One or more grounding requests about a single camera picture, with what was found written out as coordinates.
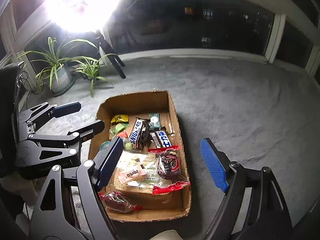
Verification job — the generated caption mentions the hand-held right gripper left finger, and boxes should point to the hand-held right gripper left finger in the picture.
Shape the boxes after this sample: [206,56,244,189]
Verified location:
[29,136,124,240]

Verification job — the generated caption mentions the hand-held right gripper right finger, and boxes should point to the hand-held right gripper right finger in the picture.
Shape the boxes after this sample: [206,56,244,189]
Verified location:
[200,137,293,240]

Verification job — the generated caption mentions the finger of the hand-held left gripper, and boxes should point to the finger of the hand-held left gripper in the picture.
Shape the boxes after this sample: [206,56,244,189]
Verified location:
[16,120,105,164]
[19,102,82,130]

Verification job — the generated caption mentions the small pink packet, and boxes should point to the small pink packet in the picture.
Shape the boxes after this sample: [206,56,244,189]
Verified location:
[119,167,148,183]

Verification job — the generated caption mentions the clear packet of crackers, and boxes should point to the clear packet of crackers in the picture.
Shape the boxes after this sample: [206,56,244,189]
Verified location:
[106,150,163,195]

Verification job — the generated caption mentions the yellow snack packet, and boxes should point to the yellow snack packet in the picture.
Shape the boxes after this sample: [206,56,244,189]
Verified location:
[110,114,129,124]

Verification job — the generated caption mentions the red-wrapped brown cake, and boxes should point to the red-wrapped brown cake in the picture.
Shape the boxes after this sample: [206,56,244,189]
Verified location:
[98,191,143,214]

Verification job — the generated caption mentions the brown chocolate bar blue lettering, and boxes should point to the brown chocolate bar blue lettering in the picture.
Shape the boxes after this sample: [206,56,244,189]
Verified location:
[129,118,145,150]

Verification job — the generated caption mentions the red-wrapped dark round pastry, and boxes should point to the red-wrapped dark round pastry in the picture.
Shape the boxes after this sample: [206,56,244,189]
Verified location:
[147,145,191,195]

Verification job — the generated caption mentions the clear packet of dark snack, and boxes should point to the clear packet of dark snack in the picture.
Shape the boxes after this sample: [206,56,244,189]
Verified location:
[136,117,153,147]

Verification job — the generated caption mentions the brown chocolate bar white characters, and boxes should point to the brown chocolate bar white characters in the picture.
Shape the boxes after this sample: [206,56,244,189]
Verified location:
[151,130,174,148]

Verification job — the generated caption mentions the small green-white packet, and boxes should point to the small green-white packet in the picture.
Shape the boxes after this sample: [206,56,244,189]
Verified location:
[149,112,160,130]

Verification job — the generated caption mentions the brown cardboard box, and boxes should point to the brown cardboard box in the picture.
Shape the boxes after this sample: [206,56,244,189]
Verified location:
[88,90,192,222]

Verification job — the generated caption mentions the green plant saucer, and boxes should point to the green plant saucer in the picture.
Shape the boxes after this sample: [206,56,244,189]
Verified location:
[51,80,77,97]

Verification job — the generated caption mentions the potted spider plant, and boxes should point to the potted spider plant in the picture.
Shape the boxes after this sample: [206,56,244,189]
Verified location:
[17,37,100,97]

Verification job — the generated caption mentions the small spider plant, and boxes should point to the small spider plant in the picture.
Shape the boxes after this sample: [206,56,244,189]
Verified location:
[75,54,118,98]

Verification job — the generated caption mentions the grey carpet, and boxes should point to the grey carpet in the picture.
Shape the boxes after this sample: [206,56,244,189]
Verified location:
[25,55,320,240]

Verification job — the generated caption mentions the black tripod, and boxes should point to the black tripod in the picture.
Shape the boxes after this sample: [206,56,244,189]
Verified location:
[92,29,127,79]

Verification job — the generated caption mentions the black power cable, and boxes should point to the black power cable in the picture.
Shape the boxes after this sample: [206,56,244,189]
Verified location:
[19,70,42,96]

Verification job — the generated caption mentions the ring light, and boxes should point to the ring light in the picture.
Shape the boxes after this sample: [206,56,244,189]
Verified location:
[45,0,128,33]

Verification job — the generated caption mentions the white window frame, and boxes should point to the white window frame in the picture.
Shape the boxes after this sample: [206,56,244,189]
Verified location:
[0,0,320,75]

